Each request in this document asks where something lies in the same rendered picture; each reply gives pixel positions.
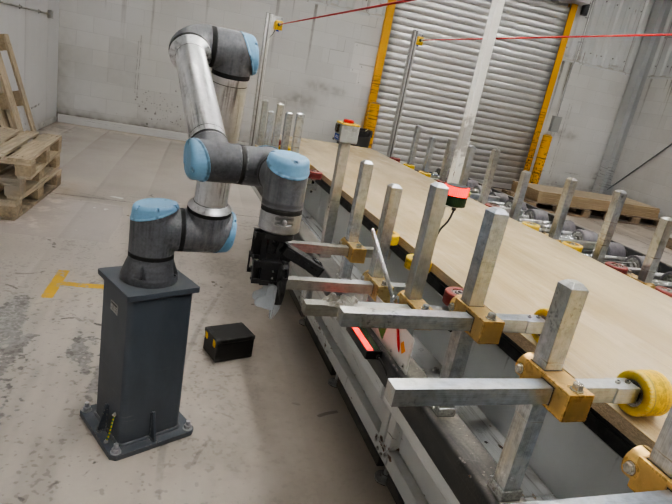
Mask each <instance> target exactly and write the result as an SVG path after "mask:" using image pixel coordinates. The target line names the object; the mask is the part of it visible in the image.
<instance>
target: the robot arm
mask: <svg viewBox="0 0 672 504"><path fill-rule="evenodd" d="M168 50H169V57H170V60H171V62H172V64H173V65H174V67H175V68H177V72H178V78H179V84H180V90H181V96H182V102H183V108H184V114H185V120H186V126H187V133H188V140H187V141H186V143H185V146H184V154H183V163H184V170H185V173H186V175H187V177H188V178H189V179H192V180H197V183H196V190H195V197H193V198H192V199H190V200H189V201H188V204H187V208H179V204H178V202H176V201H173V200H171V199H165V198H146V199H141V200H138V201H136V202H135V203H134V204H133V206H132V210H131V215H130V228H129V242H128V255H127V258H126V260H125V262H124V264H123V266H122V268H121V270H120V279H121V280H122V281H123V282H124V283H126V284H128V285H131V286H134V287H139V288H146V289H159V288H166V287H169V286H172V285H174V284H175V283H176V282H177V281H178V271H177V268H176V265H175V261H174V252H175V251H181V252H206V253H222V252H227V251H229V250H230V249H231V247H232V246H233V243H234V240H235V236H236V230H237V223H236V221H237V219H236V215H235V213H234V212H232V208H231V206H230V205H229V204H228V196H229V191H230V185H231V184H239V185H247V186H258V187H263V195H262V202H261V210H260V216H259V223H258V226H259V227H260V228H254V232H253V239H252V246H251V250H249V257H248V264H247V272H251V276H250V280H251V283H254V284H259V285H263V287H262V288H261V289H258V290H256V291H254V292H253V293H252V298H253V299H254V300H255V301H254V304H255V305H256V306H257V307H261V308H264V309H267V310H269V319H273V317H274V316H275V315H276V314H277V312H278V310H279V309H280V306H281V304H282V301H283V298H284V295H285V290H286V283H287V280H288V276H289V262H290V261H292V262H293V263H295V264H297V265H298V266H300V267H302V268H303V269H305V270H306V271H307V272H308V273H310V274H311V275H313V276H316V277H318V278H319V277H320V276H321V274H322V273H323V272H324V270H325V269H324V267H323V266H322V263H321V262H320V261H319V260H318V259H316V258H314V257H311V256H309V255H308V254H306V253H305V252H303V251H301V250H300V249H298V248H297V247H295V246H293V245H292V244H290V243H289V242H288V241H292V240H293V238H294V235H295V234H297V233H298V232H299V228H300V222H301V217H302V210H303V205H304V199H305V193H306V187H307V181H308V177H309V174H310V169H309V168H310V161H309V159H308V158H307V157H305V156H303V155H301V154H299V153H296V152H292V151H287V150H279V149H277V148H275V147H273V146H269V145H262V146H258V147H256V146H248V145H241V144H238V138H239V132H240V126H241V121H242V115H243V109H244V103H245V97H246V92H247V86H248V82H249V79H250V75H251V76H253V75H255V74H256V73H257V70H258V65H259V48H258V43H257V40H256V38H255V37H254V36H253V35H251V34H248V33H244V32H242V31H235V30H231V29H226V28H222V27H217V26H212V25H209V24H194V25H189V26H186V27H183V28H182V29H180V30H178V31H177V32H176V33H175V34H174V35H173V36H172V38H171V40H170V43H169V49H168ZM209 67H212V71H211V72H210V68H209ZM211 73H212V76H211ZM273 241H274V242H273ZM250 257H252V265H251V266H250V267H249V262H250Z"/></svg>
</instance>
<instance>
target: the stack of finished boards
mask: <svg viewBox="0 0 672 504"><path fill-rule="evenodd" d="M518 182H519V181H513V184H512V187H511V189H512V190H511V191H513V192H516V189H517V185H518ZM562 191H563V188H559V187H553V186H546V185H539V184H533V183H529V184H528V187H527V190H526V194H525V197H527V198H529V199H532V200H534V201H536V202H541V203H548V204H555V205H558V204H559V200H560V197H561V194H562ZM611 199H612V195H605V194H599V193H592V192H586V191H579V190H575V192H574V195H573V198H572V201H571V204H570V207H577V208H584V209H591V210H598V211H605V212H607V211H608V208H609V205H610V202H611ZM659 210H660V209H659V208H656V207H653V206H650V205H647V204H644V203H641V202H638V201H635V200H632V199H629V198H626V200H625V203H624V205H623V208H622V211H621V214H627V215H634V216H641V217H648V218H655V219H658V215H659V212H660V211H659Z"/></svg>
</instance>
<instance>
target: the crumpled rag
mask: <svg viewBox="0 0 672 504"><path fill-rule="evenodd" d="M322 299H323V301H327V302H329V304H328V306H332V307H333V306H334V307H337V308H339V306H354V305H355V304H358V300H357V298H356V297H355V296H353V297H349V296H346V295H344V294H343V295H340V296H337V295H336V294H335V293H333V292H331V293H330V294H329V295H328V296H324V298H322Z"/></svg>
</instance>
